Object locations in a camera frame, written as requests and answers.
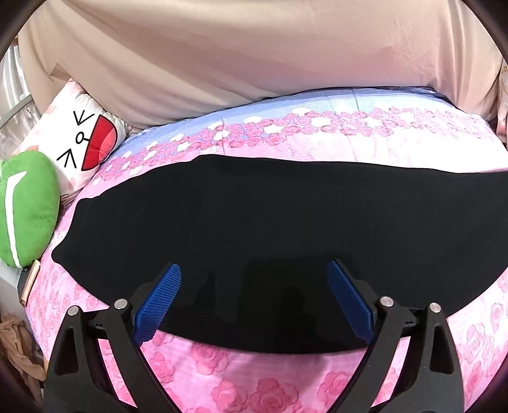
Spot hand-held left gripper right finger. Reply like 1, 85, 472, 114
325, 260, 465, 413

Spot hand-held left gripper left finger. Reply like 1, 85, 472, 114
43, 263, 183, 413

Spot white cat face pillow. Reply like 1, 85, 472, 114
12, 77, 133, 195

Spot beige hanging sheet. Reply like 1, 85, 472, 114
18, 0, 503, 132

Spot pink floral blanket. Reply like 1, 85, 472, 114
24, 85, 508, 413

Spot pale floral cloth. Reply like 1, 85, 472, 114
494, 75, 508, 144

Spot black pants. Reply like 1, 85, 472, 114
51, 155, 508, 354

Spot green plush pillow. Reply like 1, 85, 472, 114
0, 150, 61, 268

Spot grey metal bed rail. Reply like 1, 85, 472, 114
0, 93, 32, 128

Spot tan crumpled cloth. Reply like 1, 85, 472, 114
0, 314, 46, 394

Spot rose gold phone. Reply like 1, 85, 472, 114
16, 260, 41, 308

